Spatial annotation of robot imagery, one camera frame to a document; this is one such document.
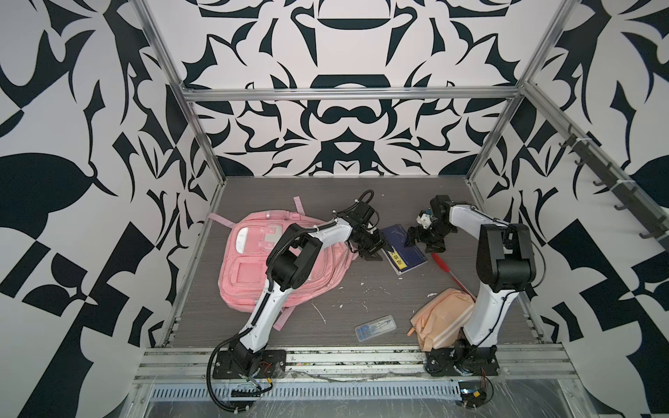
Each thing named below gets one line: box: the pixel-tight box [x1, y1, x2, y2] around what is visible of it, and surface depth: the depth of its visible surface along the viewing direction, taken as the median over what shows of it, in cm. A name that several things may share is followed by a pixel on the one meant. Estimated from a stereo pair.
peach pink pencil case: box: [407, 288, 475, 352], surface depth 82 cm
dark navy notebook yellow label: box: [381, 223, 428, 277], surface depth 97 cm
